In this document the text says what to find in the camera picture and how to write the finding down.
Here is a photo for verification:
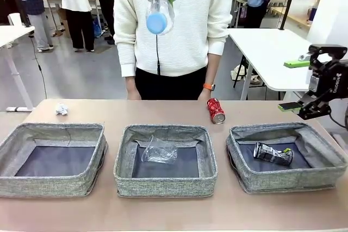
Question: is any blue bag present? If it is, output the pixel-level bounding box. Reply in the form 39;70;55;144
92;20;104;39

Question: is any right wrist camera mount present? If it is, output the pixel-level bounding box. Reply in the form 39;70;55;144
308;74;320;92

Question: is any person's right hand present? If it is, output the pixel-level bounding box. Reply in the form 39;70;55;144
126;84;142;101

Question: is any person's right forearm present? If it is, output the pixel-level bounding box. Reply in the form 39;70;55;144
124;75;137;89

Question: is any white paper ball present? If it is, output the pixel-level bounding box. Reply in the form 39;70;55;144
55;103;70;117

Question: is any person in white sweater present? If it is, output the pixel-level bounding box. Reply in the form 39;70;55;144
113;0;234;101

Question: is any clear plastic water bottle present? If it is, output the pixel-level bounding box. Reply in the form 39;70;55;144
145;0;176;36

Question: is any crushed black can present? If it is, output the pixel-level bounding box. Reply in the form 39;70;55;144
253;142;295;167

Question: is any dark blue bottle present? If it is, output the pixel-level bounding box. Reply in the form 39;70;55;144
307;4;318;25

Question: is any thin black floor cable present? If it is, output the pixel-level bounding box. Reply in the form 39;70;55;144
29;35;48;100

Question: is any wooden shelf board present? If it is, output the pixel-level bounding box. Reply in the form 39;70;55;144
271;6;313;29

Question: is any white paper cup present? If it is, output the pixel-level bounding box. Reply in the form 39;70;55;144
7;12;22;28

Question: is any grey fabric basket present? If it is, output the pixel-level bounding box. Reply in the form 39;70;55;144
225;122;348;195
113;124;219;198
0;122;109;199

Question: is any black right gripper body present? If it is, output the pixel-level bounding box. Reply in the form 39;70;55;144
324;59;348;100

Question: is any clear plastic cup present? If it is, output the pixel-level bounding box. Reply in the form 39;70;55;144
141;134;179;166

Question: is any person's left forearm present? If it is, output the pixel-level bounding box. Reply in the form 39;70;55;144
206;52;221;85

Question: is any small white table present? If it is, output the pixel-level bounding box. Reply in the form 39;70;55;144
0;25;36;112

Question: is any red soda can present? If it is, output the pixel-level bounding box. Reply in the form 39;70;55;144
207;97;226;125

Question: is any person's left hand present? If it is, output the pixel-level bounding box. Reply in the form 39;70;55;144
197;87;216;101

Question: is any black neck cord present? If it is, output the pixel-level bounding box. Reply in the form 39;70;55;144
155;34;162;76

